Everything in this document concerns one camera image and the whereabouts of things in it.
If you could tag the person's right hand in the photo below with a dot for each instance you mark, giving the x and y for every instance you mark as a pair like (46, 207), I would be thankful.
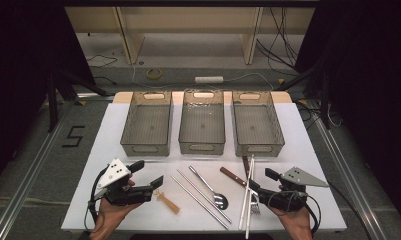
(298, 223)

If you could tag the short aluminium rail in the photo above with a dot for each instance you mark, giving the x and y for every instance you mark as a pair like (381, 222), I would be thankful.
(91, 95)

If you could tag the dark curtain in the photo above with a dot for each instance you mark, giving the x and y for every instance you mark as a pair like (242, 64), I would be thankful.
(371, 83)
(14, 83)

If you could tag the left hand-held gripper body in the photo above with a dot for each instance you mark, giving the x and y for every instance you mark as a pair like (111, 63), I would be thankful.
(116, 173)

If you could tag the white power strip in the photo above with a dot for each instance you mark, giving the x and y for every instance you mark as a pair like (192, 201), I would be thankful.
(208, 79)

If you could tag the white chopstick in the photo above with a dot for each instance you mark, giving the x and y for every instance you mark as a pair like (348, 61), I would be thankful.
(248, 220)

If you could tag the yellow tape roll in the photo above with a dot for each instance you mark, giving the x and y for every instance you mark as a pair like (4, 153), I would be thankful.
(154, 73)

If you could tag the black metal stand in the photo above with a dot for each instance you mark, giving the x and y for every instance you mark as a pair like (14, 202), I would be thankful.
(325, 110)
(52, 106)

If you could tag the white table cover sheet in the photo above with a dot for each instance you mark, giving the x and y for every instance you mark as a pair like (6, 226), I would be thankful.
(211, 160)

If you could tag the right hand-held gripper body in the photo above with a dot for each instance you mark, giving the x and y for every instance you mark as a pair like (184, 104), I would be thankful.
(288, 198)

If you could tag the metal chopstick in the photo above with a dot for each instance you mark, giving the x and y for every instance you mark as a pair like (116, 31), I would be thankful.
(204, 196)
(198, 200)

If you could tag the clear grey plastic bin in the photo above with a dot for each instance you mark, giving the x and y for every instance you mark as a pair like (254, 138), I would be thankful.
(201, 133)
(138, 126)
(254, 133)

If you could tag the person's left hand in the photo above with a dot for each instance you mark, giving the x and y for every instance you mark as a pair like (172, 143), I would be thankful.
(109, 216)

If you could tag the aluminium floor rail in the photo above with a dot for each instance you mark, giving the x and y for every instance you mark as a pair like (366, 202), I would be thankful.
(341, 163)
(27, 180)

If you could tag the metal spoon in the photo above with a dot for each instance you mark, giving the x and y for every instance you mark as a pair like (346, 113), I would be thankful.
(220, 201)

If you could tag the beige wooden shelf unit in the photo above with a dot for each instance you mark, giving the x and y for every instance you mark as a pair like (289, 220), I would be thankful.
(188, 20)

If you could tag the small wooden spoon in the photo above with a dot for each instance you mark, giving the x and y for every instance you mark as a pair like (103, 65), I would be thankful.
(169, 204)

